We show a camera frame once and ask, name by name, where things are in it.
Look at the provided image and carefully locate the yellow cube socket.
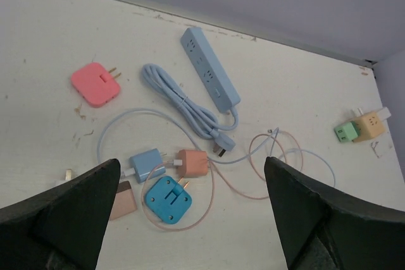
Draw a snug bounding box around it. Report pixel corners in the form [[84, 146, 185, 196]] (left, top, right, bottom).
[[352, 107, 391, 143]]

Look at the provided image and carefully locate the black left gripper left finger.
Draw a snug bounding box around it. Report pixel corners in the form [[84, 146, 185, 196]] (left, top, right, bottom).
[[1, 159, 120, 269]]

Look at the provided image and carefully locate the salmon pink charger plug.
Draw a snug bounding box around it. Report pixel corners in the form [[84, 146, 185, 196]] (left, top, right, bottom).
[[173, 149, 208, 178]]

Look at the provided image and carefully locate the green charger plug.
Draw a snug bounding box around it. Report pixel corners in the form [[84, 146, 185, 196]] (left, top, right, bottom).
[[333, 121, 360, 143]]

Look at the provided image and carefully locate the light blue power strip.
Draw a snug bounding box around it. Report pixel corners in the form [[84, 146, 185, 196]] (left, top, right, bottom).
[[180, 27, 240, 113]]

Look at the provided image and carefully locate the pink adapter plug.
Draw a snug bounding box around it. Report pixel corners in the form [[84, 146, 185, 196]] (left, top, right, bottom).
[[70, 62, 121, 108]]

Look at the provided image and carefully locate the light blue charger plug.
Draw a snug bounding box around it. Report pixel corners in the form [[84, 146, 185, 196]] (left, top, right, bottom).
[[121, 149, 166, 184]]

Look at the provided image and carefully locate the blue cube socket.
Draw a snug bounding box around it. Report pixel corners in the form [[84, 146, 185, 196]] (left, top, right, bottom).
[[144, 176, 192, 224]]

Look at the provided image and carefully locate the thin white charging cable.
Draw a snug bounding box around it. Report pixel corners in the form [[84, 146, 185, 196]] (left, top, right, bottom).
[[96, 107, 336, 188]]

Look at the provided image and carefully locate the thin pink charging cable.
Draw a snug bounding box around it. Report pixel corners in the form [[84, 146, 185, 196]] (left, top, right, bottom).
[[140, 129, 304, 233]]

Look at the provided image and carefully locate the white USB charger plug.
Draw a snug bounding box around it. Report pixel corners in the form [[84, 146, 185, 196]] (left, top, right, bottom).
[[55, 169, 77, 187]]

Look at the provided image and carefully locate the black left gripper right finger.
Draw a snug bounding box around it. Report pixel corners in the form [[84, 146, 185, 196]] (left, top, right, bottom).
[[264, 157, 404, 269]]

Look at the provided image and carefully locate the brown pink USB charger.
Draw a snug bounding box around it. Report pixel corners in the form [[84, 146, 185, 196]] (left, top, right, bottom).
[[109, 181, 137, 221]]

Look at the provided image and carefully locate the light blue coiled cable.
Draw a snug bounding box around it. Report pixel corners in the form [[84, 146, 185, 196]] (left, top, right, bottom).
[[140, 63, 240, 159]]

